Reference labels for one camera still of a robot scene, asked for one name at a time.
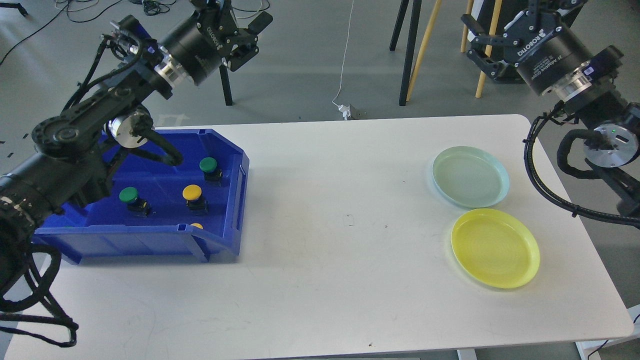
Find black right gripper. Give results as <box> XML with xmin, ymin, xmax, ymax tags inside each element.
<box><xmin>461</xmin><ymin>10</ymin><xmax>592</xmax><ymax>97</ymax></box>

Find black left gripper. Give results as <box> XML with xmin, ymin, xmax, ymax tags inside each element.
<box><xmin>160</xmin><ymin>0</ymin><xmax>274</xmax><ymax>85</ymax></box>

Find yellow push button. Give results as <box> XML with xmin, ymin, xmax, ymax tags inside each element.
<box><xmin>182</xmin><ymin>184</ymin><xmax>208</xmax><ymax>215</ymax></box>

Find green button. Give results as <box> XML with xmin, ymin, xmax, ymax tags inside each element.
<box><xmin>118</xmin><ymin>186</ymin><xmax>152</xmax><ymax>218</ymax></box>
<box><xmin>198</xmin><ymin>156</ymin><xmax>224</xmax><ymax>187</ymax></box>

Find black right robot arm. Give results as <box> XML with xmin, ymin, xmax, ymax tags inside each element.
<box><xmin>461</xmin><ymin>0</ymin><xmax>640</xmax><ymax>228</ymax></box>

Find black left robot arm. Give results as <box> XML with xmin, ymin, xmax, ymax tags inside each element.
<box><xmin>0</xmin><ymin>0</ymin><xmax>274</xmax><ymax>348</ymax></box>

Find light green plate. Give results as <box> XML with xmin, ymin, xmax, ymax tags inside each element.
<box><xmin>430</xmin><ymin>146</ymin><xmax>511</xmax><ymax>209</ymax></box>

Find yellow plate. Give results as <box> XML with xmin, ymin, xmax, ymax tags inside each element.
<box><xmin>450</xmin><ymin>208</ymin><xmax>541</xmax><ymax>289</ymax></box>

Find wooden leg right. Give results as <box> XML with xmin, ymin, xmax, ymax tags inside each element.
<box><xmin>461</xmin><ymin>0</ymin><xmax>503</xmax><ymax>99</ymax></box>

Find wooden leg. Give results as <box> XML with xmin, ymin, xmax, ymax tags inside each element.
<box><xmin>405</xmin><ymin>0</ymin><xmax>442</xmax><ymax>103</ymax></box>
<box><xmin>461</xmin><ymin>0</ymin><xmax>503</xmax><ymax>99</ymax></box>

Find black tripod leg left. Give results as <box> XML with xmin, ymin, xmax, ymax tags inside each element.
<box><xmin>218</xmin><ymin>64</ymin><xmax>234</xmax><ymax>106</ymax></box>

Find black tripod leg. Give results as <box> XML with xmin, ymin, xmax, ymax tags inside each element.
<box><xmin>388</xmin><ymin>0</ymin><xmax>422</xmax><ymax>107</ymax></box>
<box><xmin>218</xmin><ymin>64</ymin><xmax>234</xmax><ymax>106</ymax></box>

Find wooden leg left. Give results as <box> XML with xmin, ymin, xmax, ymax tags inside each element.
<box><xmin>405</xmin><ymin>0</ymin><xmax>442</xmax><ymax>103</ymax></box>

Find black tripod leg right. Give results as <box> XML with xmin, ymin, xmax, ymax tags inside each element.
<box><xmin>388</xmin><ymin>0</ymin><xmax>422</xmax><ymax>107</ymax></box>

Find white power adapter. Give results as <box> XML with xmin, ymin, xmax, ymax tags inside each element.
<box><xmin>337</xmin><ymin>104</ymin><xmax>367</xmax><ymax>121</ymax></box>

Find blue plastic bin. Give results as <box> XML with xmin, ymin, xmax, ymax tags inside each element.
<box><xmin>32</xmin><ymin>129</ymin><xmax>250</xmax><ymax>264</ymax></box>

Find white cable on floor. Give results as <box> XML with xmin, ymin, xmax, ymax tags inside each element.
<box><xmin>332</xmin><ymin>0</ymin><xmax>356</xmax><ymax>108</ymax></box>

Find black floor cables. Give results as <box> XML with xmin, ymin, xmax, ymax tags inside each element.
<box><xmin>0</xmin><ymin>0</ymin><xmax>271</xmax><ymax>66</ymax></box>

